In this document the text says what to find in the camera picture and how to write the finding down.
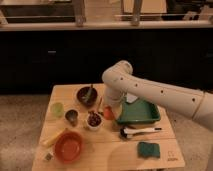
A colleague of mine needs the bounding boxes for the red orange apple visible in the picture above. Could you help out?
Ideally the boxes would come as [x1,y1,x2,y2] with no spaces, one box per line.
[103,106,115,120]

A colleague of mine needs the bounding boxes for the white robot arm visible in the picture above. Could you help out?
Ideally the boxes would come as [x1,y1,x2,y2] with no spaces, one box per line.
[102,60,213,132]

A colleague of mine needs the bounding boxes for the dark bowl with greens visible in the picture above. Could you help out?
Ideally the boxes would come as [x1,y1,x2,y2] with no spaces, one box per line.
[76,85,98,108]

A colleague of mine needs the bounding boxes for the red bowl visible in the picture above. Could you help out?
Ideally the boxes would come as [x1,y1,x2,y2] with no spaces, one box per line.
[53,131,83,164]

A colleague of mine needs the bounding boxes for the white cloth in tray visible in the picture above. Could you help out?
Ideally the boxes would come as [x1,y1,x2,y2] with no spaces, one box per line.
[126,93,138,103]

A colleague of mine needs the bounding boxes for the white cup with dark food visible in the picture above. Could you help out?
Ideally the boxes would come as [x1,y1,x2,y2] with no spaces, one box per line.
[86,112,102,131]

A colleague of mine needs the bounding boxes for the green plastic tray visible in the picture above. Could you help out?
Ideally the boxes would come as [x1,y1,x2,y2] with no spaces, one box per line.
[116,99,161,125]

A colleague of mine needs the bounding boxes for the dark metal cup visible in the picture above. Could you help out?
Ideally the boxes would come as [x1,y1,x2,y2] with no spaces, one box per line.
[65,109,78,126]

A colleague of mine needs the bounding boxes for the light green cup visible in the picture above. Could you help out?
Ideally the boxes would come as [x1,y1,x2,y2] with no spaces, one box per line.
[50,102,64,118]

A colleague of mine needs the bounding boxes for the teal green sponge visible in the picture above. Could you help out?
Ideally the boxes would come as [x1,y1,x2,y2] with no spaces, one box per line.
[137,142,160,158]

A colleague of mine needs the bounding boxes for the yellow banana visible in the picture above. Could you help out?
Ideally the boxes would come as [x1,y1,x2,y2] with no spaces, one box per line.
[42,129,65,148]

